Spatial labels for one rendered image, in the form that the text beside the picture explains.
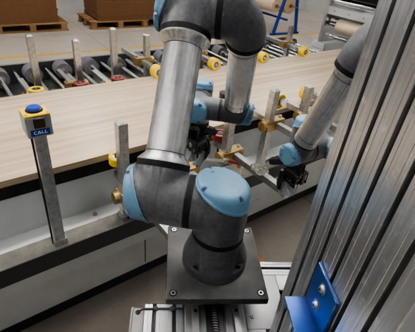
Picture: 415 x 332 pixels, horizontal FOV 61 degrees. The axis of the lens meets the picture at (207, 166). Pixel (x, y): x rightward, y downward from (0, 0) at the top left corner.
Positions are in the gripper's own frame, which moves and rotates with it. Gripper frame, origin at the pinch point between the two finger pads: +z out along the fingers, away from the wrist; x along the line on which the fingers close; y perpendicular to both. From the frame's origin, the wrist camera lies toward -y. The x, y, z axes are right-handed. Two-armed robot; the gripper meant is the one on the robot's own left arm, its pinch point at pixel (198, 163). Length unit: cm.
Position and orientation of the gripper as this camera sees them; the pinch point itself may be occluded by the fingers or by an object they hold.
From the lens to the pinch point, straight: 140.2
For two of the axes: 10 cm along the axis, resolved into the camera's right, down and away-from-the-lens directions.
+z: -0.9, 8.3, 5.5
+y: -5.5, 4.2, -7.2
